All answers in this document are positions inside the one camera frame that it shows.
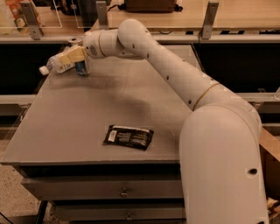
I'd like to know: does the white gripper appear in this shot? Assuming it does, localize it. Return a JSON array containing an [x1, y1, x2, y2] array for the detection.
[[57, 30, 105, 65]]

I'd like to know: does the redbull can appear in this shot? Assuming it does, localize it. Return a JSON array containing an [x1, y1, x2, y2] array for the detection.
[[68, 36, 92, 77]]

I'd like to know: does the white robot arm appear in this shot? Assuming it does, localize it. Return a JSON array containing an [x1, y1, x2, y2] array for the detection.
[[59, 19, 270, 224]]

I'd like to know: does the clear plastic water bottle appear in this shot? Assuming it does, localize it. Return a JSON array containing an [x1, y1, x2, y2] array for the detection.
[[39, 52, 75, 75]]

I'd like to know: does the orange snack bag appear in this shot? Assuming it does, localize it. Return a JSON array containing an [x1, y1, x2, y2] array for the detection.
[[3, 0, 45, 34]]

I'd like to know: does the black snack packet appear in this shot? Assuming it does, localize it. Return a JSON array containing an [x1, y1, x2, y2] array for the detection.
[[103, 125, 154, 151]]

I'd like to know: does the grey upper drawer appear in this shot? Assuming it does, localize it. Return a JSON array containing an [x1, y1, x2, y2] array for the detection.
[[22, 175, 183, 201]]

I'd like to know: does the grey drawer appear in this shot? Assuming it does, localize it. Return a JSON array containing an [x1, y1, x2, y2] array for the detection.
[[22, 175, 183, 201], [52, 203, 186, 221]]

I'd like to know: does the grey lower drawer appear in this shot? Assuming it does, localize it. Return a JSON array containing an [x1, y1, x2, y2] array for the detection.
[[52, 203, 186, 221]]

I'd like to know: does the cardboard box with snacks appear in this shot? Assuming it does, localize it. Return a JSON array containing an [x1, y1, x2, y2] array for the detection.
[[260, 128, 280, 224]]

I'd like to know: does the middle metal bracket post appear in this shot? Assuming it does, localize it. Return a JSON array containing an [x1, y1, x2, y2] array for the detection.
[[96, 1, 109, 30]]

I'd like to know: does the metal bracket post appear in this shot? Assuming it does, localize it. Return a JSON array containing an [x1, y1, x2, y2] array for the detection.
[[20, 1, 43, 40], [96, 1, 109, 30], [199, 1, 219, 39]]

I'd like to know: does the left metal bracket post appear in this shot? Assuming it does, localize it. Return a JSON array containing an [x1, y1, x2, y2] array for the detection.
[[20, 1, 43, 40]]

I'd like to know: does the right metal bracket post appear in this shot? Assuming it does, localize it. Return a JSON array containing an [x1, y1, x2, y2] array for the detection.
[[199, 1, 219, 39]]

